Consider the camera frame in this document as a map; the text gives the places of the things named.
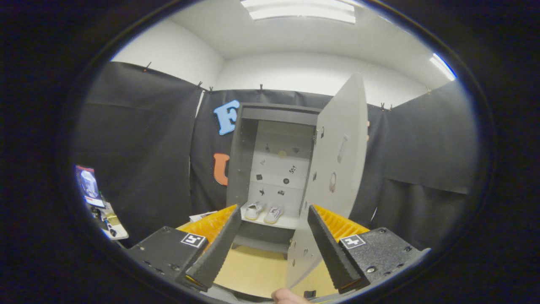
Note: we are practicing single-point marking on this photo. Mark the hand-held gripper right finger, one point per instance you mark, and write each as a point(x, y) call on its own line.
point(331, 249)

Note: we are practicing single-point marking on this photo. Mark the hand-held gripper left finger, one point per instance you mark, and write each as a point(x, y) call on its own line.
point(219, 249)

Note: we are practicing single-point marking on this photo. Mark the white canvas shoe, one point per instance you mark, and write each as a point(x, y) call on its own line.
point(273, 215)
point(253, 211)

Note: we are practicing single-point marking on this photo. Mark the dark grey shoe cabinet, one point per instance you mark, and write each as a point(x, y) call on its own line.
point(242, 160)

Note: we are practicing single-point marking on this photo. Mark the light grey shoe cabinet door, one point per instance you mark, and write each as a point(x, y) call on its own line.
point(350, 109)

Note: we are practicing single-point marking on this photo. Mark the white cabinet shelf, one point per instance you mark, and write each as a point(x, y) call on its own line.
point(291, 221)

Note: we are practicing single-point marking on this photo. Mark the white book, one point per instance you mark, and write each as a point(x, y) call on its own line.
point(198, 217)

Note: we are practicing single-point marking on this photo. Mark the white cluttered side table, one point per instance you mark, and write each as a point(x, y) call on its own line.
point(120, 232)

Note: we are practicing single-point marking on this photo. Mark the black backdrop cloth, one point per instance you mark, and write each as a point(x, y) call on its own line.
point(139, 147)

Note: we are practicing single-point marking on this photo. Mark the small ceiling light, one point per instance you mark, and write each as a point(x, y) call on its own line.
point(443, 67)

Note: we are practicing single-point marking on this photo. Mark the long ceiling light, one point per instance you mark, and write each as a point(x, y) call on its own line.
point(299, 10)

